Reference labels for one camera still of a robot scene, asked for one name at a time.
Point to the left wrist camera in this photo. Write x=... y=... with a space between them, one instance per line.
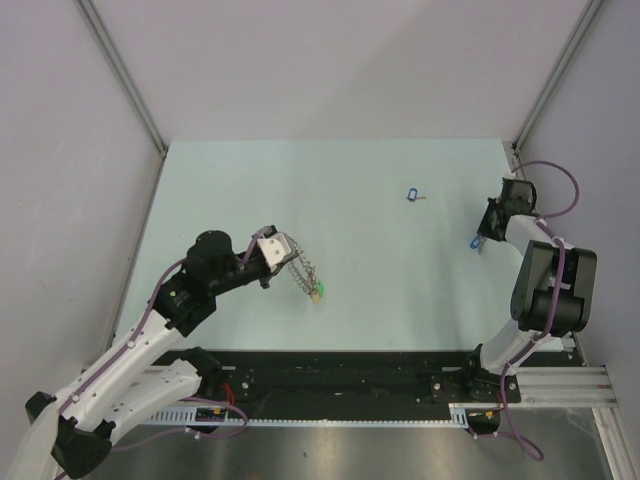
x=274 y=245

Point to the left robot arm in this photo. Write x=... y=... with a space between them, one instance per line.
x=75 y=429

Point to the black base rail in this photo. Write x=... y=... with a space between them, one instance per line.
x=376 y=386

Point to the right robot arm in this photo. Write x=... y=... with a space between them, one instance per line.
x=552 y=294

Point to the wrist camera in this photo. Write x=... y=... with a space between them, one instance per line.
x=274 y=245
x=514 y=175

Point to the white slotted cable duct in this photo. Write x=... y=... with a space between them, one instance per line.
x=193 y=415

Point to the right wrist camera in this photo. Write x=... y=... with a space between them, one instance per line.
x=514 y=175

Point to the metal disc keyring holder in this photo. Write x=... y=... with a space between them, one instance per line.
x=304 y=273

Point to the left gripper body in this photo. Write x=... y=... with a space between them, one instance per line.
x=253 y=270

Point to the dark blue tagged key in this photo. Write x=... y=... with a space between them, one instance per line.
x=413 y=195

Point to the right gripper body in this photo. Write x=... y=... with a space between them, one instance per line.
x=485 y=228

